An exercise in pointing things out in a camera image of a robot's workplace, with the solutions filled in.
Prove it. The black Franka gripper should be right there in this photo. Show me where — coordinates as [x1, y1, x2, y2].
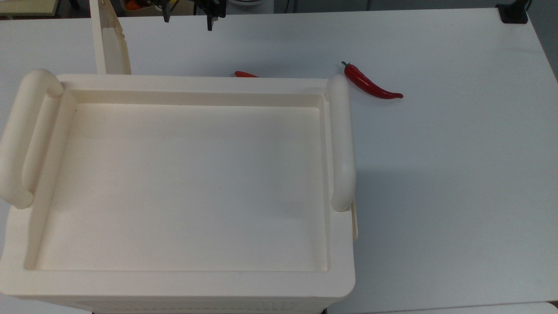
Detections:
[161, 0, 228, 31]

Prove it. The cream cabinet door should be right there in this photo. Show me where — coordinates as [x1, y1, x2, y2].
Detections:
[89, 0, 132, 75]

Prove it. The cream plastic cabinet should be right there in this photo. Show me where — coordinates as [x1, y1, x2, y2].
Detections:
[0, 69, 359, 314]

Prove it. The wooden board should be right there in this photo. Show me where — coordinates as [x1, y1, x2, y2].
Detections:
[0, 0, 60, 18]

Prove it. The black table clamp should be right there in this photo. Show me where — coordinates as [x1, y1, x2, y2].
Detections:
[496, 0, 532, 24]

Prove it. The cream rounded cabinet handle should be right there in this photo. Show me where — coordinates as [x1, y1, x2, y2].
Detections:
[0, 69, 65, 209]

